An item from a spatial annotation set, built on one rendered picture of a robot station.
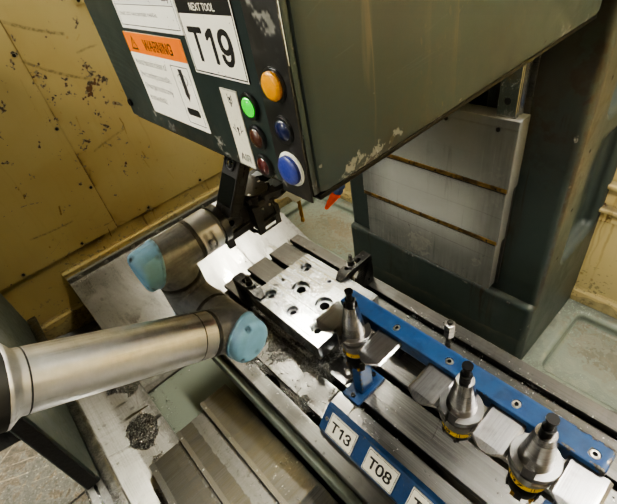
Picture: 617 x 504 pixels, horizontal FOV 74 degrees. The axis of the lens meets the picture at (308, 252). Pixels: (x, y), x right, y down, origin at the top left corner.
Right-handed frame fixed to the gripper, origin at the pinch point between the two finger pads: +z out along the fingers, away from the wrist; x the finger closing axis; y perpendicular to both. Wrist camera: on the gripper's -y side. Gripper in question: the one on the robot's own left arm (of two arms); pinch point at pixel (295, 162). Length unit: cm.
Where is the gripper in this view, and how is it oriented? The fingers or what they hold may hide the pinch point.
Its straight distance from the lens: 81.8
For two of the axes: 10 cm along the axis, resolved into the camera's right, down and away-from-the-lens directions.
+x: 6.7, 4.0, -6.3
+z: 7.2, -5.5, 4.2
